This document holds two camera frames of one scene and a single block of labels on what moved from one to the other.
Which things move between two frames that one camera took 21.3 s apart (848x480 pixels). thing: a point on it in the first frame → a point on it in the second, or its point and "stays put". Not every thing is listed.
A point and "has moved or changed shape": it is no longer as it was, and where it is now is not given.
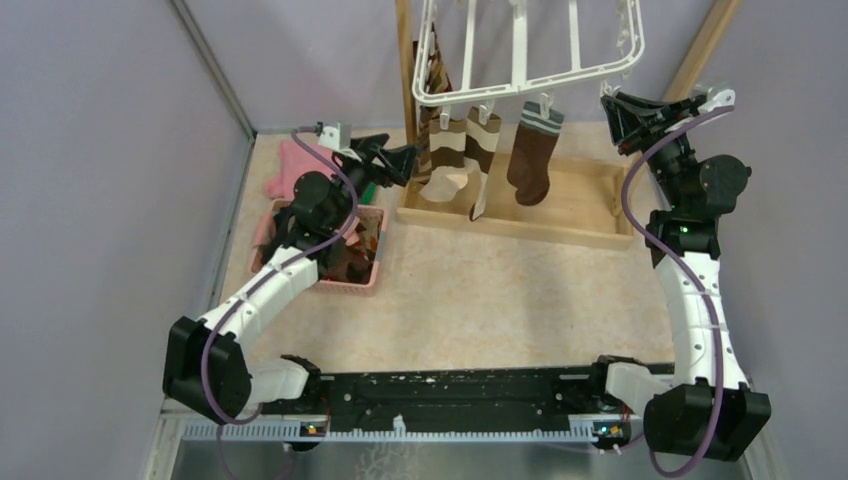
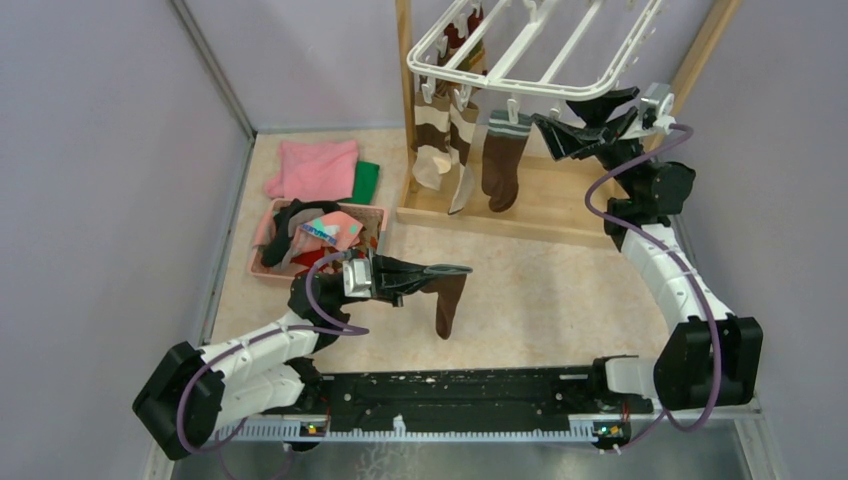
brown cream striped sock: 449,171 → 431,149
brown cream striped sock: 481,142 → 464,117
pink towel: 295,159 stays put
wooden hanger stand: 589,201 stays put
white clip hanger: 608,76 has moved or changed shape
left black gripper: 399,161 → 393,278
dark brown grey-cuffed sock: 531,153 → 503,149
